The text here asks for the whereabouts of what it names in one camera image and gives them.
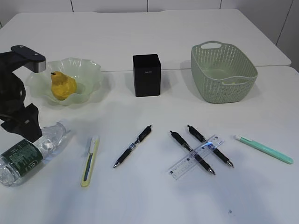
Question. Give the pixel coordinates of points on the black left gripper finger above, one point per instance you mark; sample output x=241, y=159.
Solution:
x=30, y=128

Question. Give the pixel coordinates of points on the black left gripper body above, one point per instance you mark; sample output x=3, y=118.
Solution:
x=12, y=96

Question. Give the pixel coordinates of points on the clear water bottle green label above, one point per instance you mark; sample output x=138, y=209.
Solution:
x=22, y=157

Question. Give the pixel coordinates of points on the yellow pear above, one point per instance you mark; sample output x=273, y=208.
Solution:
x=62, y=85

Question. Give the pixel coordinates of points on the yellow white waste paper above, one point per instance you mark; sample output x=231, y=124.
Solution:
x=231, y=82

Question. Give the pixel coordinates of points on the yellow-green utility knife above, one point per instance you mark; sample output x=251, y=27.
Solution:
x=92, y=151

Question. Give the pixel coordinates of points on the frosted green wavy plate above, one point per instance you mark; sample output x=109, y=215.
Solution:
x=86, y=73

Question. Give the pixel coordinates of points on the black gel pen left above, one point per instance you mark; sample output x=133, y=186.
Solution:
x=132, y=146

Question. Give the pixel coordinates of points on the black gel pen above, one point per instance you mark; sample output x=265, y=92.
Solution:
x=197, y=157
x=132, y=146
x=216, y=151

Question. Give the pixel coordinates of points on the black square pen holder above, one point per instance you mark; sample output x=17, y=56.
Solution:
x=147, y=75

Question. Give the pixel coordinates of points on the black gel pen middle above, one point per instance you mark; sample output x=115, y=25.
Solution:
x=197, y=157

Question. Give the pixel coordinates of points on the clear plastic ruler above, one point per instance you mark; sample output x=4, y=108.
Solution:
x=188, y=162

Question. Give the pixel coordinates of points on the black gel pen right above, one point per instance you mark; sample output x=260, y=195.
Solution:
x=216, y=151

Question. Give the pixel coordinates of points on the green plastic woven basket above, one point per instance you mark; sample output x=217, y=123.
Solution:
x=213, y=62

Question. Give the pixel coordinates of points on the mint green pen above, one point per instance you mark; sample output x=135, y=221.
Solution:
x=265, y=149

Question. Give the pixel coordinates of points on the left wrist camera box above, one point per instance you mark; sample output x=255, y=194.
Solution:
x=24, y=56

